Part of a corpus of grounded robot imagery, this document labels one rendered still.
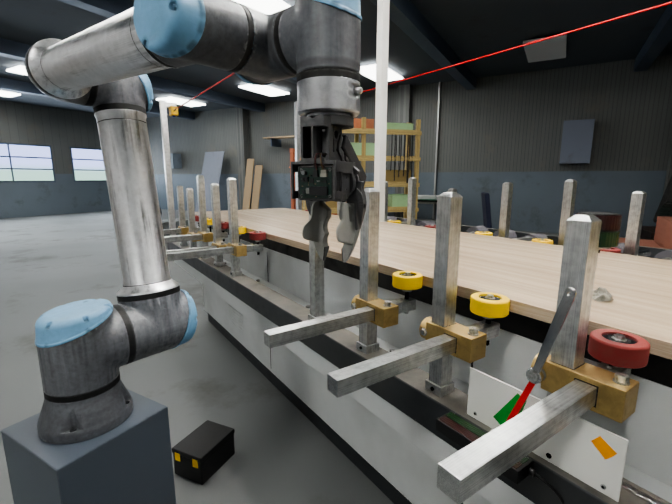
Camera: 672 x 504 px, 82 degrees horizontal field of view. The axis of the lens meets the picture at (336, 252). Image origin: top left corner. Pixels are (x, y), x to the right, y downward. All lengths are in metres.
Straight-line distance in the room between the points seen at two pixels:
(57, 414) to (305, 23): 0.92
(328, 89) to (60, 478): 0.89
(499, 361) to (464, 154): 8.83
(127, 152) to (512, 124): 9.01
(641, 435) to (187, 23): 1.00
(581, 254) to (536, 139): 8.92
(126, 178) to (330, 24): 0.67
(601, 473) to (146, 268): 0.99
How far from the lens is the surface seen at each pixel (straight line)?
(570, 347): 0.71
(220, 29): 0.59
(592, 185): 9.53
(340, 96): 0.55
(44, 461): 1.07
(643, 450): 0.99
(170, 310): 1.08
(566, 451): 0.78
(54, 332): 1.01
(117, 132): 1.09
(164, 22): 0.57
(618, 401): 0.71
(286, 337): 0.86
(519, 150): 9.58
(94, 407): 1.06
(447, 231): 0.80
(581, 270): 0.68
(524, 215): 9.57
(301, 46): 0.59
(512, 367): 1.05
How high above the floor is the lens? 1.16
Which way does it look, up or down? 11 degrees down
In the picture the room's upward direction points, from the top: straight up
